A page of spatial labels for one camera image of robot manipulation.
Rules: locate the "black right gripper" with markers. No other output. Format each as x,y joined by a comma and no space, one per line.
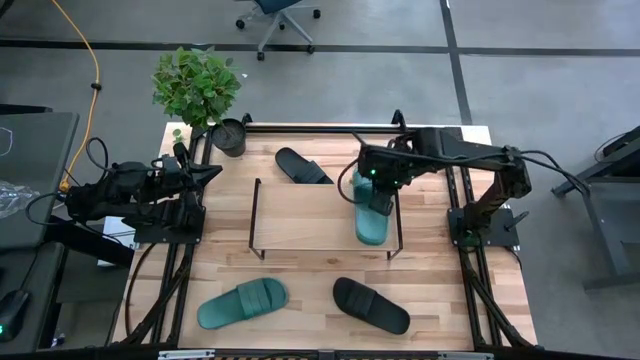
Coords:
380,165

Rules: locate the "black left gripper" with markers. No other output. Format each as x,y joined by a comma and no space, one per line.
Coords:
172,172

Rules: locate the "green rubber slide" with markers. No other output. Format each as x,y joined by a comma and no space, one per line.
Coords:
240,302
370,230

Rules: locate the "black rubber slide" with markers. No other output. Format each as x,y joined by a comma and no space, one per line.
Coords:
370,305
300,167

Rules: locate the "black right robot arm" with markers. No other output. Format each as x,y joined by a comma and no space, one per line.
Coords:
470,152

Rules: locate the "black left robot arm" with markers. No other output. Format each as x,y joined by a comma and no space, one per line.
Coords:
110,192

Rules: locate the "small green leaf sprig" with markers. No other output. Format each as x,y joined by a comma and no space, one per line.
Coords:
177,135

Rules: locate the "leafy plant in black pot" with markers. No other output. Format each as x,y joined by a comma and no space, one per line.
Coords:
195,85

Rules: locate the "white paper sheet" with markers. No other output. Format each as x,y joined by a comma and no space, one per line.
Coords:
117,230

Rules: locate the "dark desk with laptop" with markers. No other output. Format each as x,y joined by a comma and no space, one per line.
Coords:
35,175

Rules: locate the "office chair base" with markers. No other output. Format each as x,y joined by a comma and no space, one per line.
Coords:
275,5

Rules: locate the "clear plastic bag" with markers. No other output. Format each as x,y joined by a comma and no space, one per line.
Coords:
15,200

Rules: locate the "grey side desk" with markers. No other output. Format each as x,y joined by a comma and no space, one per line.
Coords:
610,210

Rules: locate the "black computer mouse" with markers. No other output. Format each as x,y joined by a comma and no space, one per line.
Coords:
12,312

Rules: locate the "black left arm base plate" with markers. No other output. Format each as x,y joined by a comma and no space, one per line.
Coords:
150,235

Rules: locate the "black metal table frame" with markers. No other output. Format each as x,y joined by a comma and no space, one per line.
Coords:
325,129

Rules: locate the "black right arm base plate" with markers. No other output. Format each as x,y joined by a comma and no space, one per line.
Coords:
495,235

